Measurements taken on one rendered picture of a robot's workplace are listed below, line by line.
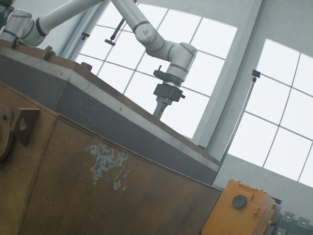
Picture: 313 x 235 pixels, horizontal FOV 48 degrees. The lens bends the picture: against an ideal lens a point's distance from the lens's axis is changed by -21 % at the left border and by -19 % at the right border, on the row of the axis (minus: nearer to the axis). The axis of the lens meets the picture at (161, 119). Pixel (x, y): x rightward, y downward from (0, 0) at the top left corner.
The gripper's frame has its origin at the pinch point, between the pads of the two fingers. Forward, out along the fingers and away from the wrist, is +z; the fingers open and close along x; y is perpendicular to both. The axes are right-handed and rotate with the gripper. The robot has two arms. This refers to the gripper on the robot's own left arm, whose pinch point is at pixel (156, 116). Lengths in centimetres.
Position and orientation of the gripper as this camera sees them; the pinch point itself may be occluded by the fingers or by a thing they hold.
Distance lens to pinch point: 174.8
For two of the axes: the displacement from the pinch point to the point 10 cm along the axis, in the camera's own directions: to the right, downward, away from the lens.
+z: -4.2, 9.0, -1.0
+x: -5.2, -1.5, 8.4
